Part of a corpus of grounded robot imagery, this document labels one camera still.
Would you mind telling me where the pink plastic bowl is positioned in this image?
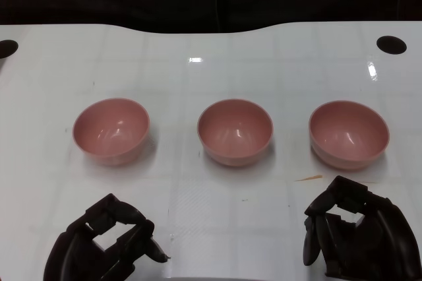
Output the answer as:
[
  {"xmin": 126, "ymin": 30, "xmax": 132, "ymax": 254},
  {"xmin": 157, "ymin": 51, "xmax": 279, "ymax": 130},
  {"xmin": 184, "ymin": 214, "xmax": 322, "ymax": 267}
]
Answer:
[
  {"xmin": 308, "ymin": 99, "xmax": 391, "ymax": 172},
  {"xmin": 196, "ymin": 98, "xmax": 274, "ymax": 168},
  {"xmin": 72, "ymin": 97, "xmax": 151, "ymax": 167}
]

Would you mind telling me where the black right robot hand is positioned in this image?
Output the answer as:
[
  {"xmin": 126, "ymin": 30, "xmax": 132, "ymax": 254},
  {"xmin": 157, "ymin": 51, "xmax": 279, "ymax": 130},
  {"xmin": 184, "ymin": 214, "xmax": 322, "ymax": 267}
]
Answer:
[{"xmin": 303, "ymin": 175, "xmax": 418, "ymax": 278}]

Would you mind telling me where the black round table grommet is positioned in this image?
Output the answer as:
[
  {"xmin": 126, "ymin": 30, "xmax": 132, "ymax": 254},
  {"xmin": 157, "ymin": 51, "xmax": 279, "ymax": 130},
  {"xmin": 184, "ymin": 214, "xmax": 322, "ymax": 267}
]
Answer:
[
  {"xmin": 376, "ymin": 35, "xmax": 407, "ymax": 55},
  {"xmin": 0, "ymin": 40, "xmax": 18, "ymax": 59}
]

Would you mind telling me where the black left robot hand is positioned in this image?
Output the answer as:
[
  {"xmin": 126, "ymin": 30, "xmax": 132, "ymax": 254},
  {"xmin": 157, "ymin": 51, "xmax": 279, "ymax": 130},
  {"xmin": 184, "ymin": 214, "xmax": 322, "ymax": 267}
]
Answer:
[{"xmin": 42, "ymin": 193, "xmax": 172, "ymax": 281}]

